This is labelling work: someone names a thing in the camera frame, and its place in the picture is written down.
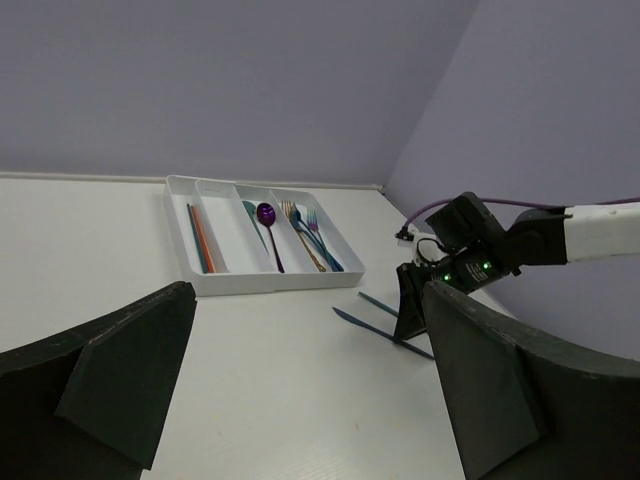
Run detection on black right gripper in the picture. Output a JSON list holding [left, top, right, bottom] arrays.
[[393, 192, 511, 341]]

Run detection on white cutlery tray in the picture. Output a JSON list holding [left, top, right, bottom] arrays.
[[164, 175, 365, 297]]

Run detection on ornate gold fork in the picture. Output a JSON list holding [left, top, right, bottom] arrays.
[[281, 200, 326, 272]]

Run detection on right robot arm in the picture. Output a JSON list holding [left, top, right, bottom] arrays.
[[393, 192, 639, 343]]

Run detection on matte dark blue fork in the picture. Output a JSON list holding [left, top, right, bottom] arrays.
[[302, 226, 333, 271]]

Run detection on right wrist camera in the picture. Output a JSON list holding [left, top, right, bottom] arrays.
[[395, 226, 447, 266]]

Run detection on matte teal spoon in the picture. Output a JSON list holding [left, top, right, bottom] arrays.
[[242, 200, 267, 249]]

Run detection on orange chopstick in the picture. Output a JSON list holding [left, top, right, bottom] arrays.
[[191, 204, 216, 273]]

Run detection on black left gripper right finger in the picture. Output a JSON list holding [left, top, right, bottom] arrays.
[[422, 282, 639, 479]]

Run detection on shiny blue fork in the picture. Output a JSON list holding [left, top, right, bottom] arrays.
[[295, 210, 344, 272]]

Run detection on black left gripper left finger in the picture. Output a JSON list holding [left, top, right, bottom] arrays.
[[1, 281, 197, 479]]

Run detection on dark blue knife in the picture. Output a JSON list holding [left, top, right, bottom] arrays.
[[332, 307, 435, 361]]

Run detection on teal green knife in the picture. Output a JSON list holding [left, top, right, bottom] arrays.
[[358, 291, 399, 317]]

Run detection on shiny purple spoon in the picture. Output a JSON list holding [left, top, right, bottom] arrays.
[[256, 202, 285, 273]]

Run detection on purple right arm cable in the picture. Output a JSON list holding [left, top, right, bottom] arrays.
[[397, 197, 640, 236]]

